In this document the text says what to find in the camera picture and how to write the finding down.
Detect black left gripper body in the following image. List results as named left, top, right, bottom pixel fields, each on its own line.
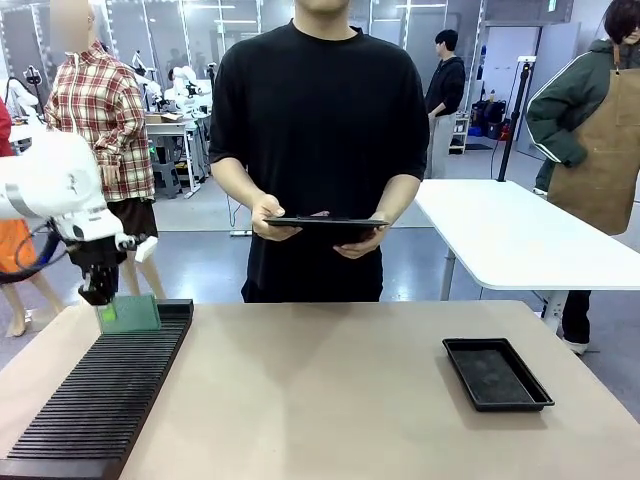
left=68, top=238, right=128, bottom=302

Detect green PCB board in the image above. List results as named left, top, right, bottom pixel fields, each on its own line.
left=98, top=293, right=163, bottom=335

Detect black clipboard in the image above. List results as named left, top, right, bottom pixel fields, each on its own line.
left=262, top=215, right=391, bottom=248

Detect person's left forearm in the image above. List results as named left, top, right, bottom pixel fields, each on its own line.
left=375, top=172, right=424, bottom=227

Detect person's right forearm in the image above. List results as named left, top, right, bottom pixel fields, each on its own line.
left=211, top=156, right=274, bottom=212

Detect black slotted PCB rack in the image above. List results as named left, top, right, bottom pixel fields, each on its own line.
left=0, top=298, right=195, bottom=480

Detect person's right hand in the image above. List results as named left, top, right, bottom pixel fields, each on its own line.
left=250, top=193, right=304, bottom=243

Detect person's left hand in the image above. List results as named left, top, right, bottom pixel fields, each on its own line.
left=331, top=209, right=397, bottom=261

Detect grey step stool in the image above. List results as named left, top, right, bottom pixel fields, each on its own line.
left=150, top=158, right=183, bottom=201

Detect mannequin in plaid shirt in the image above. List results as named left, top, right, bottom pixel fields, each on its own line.
left=43, top=0, right=169, bottom=301

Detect white background desk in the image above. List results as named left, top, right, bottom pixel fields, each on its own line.
left=144, top=112, right=212, bottom=199

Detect person in black t-shirt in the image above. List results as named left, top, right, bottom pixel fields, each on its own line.
left=208, top=0, right=432, bottom=304

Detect person in black hoodie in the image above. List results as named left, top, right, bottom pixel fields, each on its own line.
left=423, top=28, right=468, bottom=180

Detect black plastic tray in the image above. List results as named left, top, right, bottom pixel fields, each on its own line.
left=441, top=337, right=556, bottom=414

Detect black equipment cases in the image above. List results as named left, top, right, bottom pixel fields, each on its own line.
left=471, top=98, right=510, bottom=141

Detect white side table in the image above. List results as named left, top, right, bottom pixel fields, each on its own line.
left=413, top=178, right=640, bottom=332

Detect black pole stand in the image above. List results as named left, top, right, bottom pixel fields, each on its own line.
left=496, top=56, right=537, bottom=183

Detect person in brown apron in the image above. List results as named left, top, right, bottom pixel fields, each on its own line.
left=525, top=0, right=640, bottom=357

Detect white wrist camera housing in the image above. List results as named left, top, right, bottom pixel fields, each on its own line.
left=115, top=233, right=160, bottom=263

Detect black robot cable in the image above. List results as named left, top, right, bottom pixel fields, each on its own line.
left=13, top=217, right=69, bottom=284

